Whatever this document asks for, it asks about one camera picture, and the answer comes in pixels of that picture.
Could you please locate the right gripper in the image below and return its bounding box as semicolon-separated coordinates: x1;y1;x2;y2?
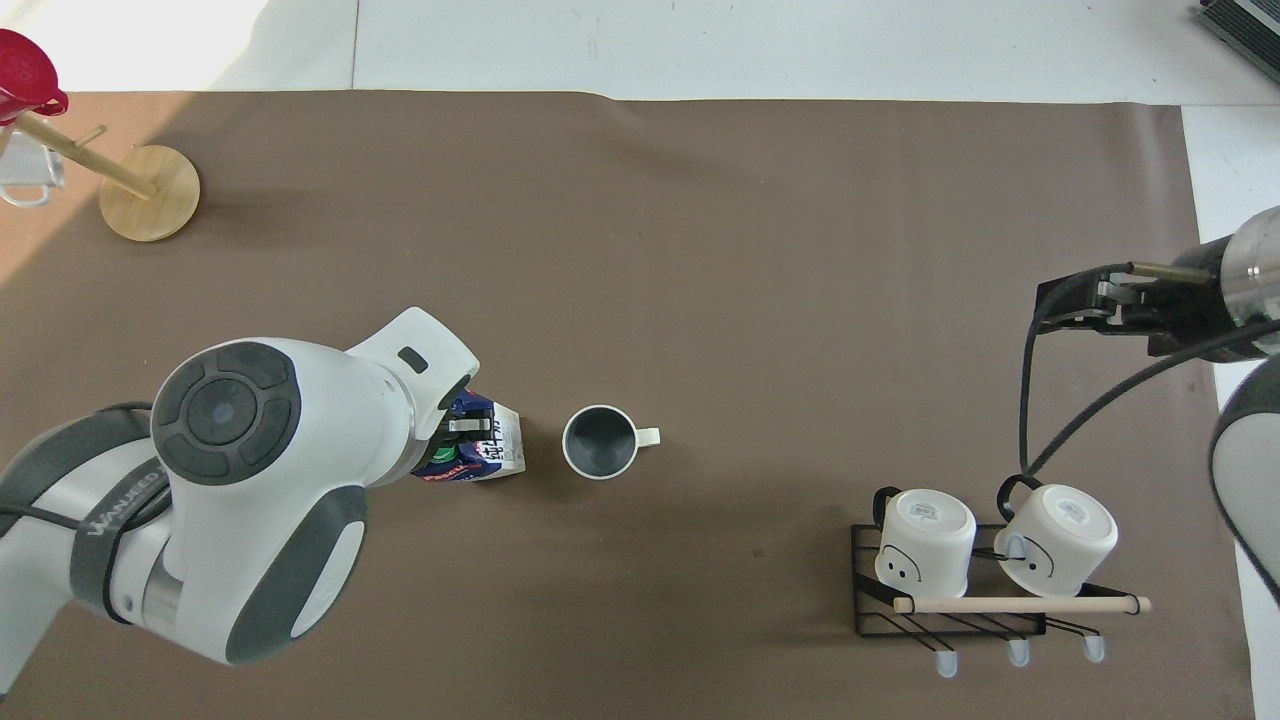
1148;238;1239;358

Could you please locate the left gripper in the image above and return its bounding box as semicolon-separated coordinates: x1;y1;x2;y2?
431;371;482;443

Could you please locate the blue white milk carton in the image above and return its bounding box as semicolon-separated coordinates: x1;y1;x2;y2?
411;391;528;485

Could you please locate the white cup grey inside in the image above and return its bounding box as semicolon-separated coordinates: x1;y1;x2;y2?
561;404;662;482

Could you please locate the red cup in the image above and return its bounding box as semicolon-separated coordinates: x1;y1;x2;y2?
0;28;70;127

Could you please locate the white mug with face print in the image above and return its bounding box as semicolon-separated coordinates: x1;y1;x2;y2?
872;486;978;594
993;474;1120;599

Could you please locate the grey ribbed device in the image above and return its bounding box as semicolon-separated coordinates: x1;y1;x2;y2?
1196;0;1280;58

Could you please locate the wooden mug tree stand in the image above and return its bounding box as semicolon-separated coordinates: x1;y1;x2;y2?
10;108;202;244

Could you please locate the clear glass mug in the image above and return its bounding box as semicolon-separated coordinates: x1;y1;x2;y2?
0;124;68;209

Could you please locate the black cable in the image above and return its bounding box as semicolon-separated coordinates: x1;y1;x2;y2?
1017;261;1280;479

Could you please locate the black wire mug rack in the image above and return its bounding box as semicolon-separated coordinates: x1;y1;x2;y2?
850;520;1153;680

